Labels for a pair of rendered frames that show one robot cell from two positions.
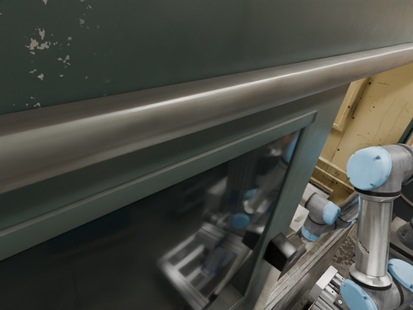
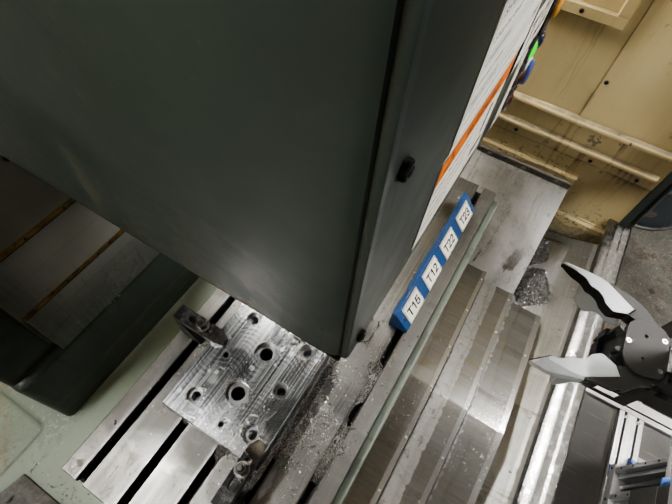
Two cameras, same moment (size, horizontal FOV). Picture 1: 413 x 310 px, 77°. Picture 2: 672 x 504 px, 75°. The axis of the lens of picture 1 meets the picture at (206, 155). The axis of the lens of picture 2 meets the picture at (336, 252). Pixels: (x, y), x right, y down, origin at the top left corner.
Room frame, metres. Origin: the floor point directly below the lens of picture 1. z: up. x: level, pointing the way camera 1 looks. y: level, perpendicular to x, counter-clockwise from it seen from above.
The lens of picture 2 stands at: (0.80, 0.07, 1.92)
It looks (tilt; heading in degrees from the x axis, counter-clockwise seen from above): 57 degrees down; 340
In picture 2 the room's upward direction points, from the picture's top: 6 degrees clockwise
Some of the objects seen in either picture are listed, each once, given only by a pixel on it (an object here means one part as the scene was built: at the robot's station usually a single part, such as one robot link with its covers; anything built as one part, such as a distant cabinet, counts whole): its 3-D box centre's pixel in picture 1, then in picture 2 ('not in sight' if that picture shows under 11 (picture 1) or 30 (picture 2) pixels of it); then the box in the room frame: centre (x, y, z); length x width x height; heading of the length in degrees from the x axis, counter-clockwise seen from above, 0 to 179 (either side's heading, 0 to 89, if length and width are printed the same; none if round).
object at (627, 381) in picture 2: not in sight; (615, 369); (0.86, -0.29, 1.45); 0.09 x 0.05 x 0.02; 81
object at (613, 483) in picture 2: not in sight; (622, 491); (0.65, -0.94, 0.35); 0.14 x 0.09 x 0.03; 135
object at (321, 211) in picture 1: (322, 209); not in sight; (0.74, -0.47, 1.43); 0.11 x 0.08 x 0.09; 45
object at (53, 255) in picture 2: not in sight; (91, 215); (1.45, 0.38, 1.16); 0.48 x 0.05 x 0.51; 134
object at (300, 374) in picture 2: not in sight; (253, 375); (1.10, 0.12, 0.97); 0.29 x 0.23 x 0.05; 134
